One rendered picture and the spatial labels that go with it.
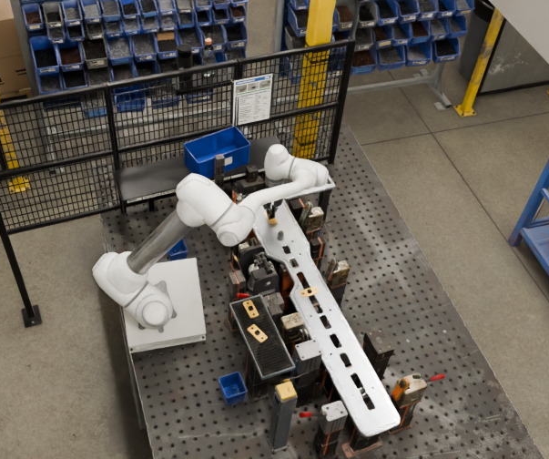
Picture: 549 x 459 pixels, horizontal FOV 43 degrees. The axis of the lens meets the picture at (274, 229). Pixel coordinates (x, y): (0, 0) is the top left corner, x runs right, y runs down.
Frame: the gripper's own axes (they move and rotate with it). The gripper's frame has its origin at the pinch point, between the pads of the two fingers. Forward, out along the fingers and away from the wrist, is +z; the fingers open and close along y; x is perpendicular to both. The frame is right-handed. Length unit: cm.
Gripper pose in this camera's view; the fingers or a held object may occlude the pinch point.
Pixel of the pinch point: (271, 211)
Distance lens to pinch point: 339.8
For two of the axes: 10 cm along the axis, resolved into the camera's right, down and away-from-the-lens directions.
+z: -0.7, 6.6, 7.5
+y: 9.2, -2.4, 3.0
